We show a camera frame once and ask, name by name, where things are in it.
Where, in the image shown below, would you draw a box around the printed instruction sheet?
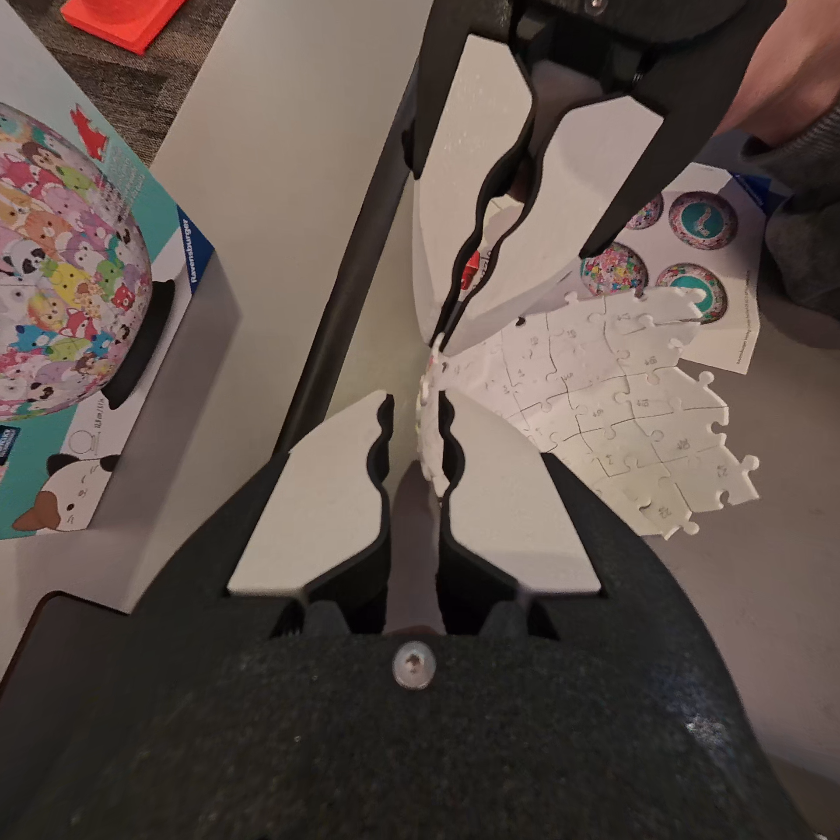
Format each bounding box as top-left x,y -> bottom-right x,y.
453,163 -> 791,376

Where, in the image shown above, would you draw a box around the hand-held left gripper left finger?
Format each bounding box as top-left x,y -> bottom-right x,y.
227,392 -> 396,599

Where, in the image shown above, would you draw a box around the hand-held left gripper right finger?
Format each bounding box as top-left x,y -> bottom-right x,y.
439,392 -> 602,602

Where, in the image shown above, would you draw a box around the colourful puzzle ball box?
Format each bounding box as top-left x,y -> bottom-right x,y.
0,101 -> 215,540

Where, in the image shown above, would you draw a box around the partly built white puzzle ball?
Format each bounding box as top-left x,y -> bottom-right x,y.
416,285 -> 763,543

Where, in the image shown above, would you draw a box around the orange object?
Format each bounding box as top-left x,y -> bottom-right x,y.
59,0 -> 186,56

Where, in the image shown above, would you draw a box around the person's right hand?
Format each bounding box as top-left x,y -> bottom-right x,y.
718,0 -> 840,145

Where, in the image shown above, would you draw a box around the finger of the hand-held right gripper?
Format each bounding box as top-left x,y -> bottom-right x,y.
440,92 -> 668,357
411,33 -> 538,350

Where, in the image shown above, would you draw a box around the black mat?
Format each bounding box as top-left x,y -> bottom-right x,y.
0,591 -> 132,795

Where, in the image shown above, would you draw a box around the person's right forearm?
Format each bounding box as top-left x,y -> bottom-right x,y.
759,103 -> 840,319

